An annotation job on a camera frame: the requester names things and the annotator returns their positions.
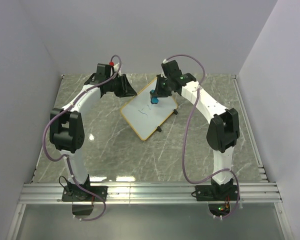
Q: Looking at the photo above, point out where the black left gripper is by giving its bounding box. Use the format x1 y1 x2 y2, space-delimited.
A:
106 74 137 98

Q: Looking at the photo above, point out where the blue whiteboard eraser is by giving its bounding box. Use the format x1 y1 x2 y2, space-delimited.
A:
150 98 159 105

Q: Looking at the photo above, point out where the yellow framed whiteboard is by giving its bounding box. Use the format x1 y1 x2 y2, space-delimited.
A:
120 79 178 141

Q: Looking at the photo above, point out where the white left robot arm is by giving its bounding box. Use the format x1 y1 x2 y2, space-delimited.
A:
42 72 137 201

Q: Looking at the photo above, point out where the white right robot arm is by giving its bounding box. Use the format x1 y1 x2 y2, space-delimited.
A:
150 73 240 200

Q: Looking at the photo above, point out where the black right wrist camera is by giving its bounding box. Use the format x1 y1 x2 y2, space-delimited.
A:
161 60 183 79

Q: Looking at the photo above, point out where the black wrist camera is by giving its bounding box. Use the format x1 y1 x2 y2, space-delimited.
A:
94 63 113 82
161 60 183 79

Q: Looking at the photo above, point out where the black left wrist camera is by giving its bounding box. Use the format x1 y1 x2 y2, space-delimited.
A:
94 63 113 82

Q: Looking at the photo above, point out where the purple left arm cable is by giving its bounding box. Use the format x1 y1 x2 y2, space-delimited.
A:
41 54 123 221

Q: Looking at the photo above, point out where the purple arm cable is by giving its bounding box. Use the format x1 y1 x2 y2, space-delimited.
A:
41 54 123 221
161 54 241 221

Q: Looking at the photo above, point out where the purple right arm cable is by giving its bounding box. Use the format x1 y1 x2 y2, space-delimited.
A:
161 54 241 221

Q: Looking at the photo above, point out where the aluminium mounting rail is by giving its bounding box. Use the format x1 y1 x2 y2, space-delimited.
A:
18 182 282 205

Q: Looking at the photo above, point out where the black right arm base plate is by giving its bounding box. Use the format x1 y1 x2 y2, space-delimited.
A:
191 184 240 202

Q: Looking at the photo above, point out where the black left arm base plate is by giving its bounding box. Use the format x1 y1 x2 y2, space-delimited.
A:
61 184 108 202

